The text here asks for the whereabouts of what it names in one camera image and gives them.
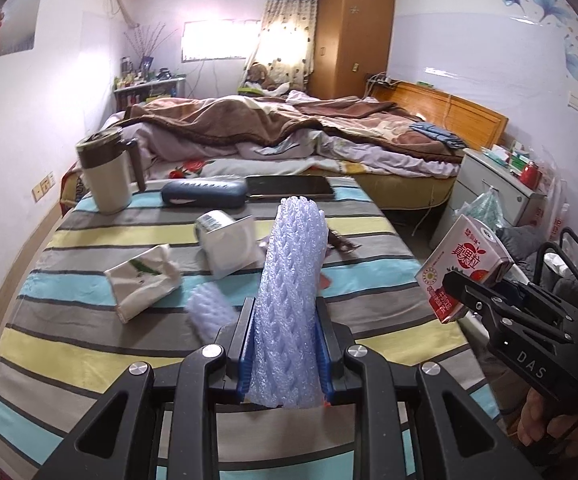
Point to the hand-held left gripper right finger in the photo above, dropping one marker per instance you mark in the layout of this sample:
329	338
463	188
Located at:
325	355

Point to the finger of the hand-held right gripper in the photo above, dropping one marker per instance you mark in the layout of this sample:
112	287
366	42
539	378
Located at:
474	295
519	290

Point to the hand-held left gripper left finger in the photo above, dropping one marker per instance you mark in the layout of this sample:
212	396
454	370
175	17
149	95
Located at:
246	355

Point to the red and white milk carton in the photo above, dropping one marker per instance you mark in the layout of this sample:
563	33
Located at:
461	255

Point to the short lilac foam net sleeve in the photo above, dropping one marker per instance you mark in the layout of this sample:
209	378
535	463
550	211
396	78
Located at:
209	307

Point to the long lilac foam net sleeve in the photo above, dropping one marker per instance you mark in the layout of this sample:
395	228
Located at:
289	285

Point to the white tissue packet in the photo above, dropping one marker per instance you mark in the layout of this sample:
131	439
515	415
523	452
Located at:
139	280

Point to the person's right hand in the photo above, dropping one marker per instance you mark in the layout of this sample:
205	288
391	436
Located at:
536	415

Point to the grey jacket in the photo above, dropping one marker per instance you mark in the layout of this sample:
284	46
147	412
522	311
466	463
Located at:
516	242

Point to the black chair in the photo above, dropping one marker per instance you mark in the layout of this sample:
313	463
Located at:
574	265

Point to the long brown snack wrapper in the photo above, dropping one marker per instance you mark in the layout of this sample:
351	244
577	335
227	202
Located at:
324	282

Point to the hanging clear plastic bag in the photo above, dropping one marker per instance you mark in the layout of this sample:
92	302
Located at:
481	210

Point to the white and red plastic bag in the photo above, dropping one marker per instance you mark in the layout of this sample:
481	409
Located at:
559	205

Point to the white nightstand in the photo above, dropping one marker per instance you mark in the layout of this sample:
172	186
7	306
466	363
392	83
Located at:
499	190

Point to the short brown snack wrapper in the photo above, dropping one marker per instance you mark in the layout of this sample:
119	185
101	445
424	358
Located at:
339	244

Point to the green and white boxes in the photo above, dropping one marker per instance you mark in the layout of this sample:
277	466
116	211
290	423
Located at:
511	157

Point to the bed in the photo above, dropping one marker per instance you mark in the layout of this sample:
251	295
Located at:
394	180

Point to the striped tablecloth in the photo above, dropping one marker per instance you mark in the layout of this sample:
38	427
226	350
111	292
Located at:
94	350

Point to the blue folded cloth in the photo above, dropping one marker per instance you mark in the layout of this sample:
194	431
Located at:
436	134

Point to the dark blue glasses case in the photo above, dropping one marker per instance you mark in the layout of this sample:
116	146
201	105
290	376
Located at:
204	193

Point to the black tablet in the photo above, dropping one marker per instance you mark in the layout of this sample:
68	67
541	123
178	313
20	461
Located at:
289	186

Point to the wooden headboard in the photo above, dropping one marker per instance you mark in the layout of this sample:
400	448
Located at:
469	115

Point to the lilac quilt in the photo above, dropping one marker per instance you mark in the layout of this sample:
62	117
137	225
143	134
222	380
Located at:
289	152

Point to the beige mug with brown lid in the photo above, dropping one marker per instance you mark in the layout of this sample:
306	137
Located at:
106	175

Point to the power strip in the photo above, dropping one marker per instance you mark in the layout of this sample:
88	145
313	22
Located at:
379	79

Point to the brown blanket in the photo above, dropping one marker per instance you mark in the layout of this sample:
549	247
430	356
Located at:
219	120

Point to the brown teddy bear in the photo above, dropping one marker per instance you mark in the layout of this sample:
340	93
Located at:
257	75

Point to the cluttered shelf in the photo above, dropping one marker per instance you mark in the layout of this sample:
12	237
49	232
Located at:
144	90

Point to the wooden wardrobe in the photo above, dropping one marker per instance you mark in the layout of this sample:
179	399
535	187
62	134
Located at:
354	35

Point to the window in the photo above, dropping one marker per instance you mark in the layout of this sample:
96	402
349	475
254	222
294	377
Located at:
214	40

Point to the dried branches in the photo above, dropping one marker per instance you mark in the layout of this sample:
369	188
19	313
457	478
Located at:
149	42

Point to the patterned curtain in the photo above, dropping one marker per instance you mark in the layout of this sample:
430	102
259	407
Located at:
289	20

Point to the air conditioner pipe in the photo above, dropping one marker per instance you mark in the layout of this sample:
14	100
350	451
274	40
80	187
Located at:
121	5

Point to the wall light switch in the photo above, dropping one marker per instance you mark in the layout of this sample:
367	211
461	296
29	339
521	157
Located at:
576	100

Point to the wall socket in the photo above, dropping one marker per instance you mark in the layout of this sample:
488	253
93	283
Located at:
43	187

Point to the wall poster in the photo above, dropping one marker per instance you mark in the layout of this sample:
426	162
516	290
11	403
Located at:
14	27

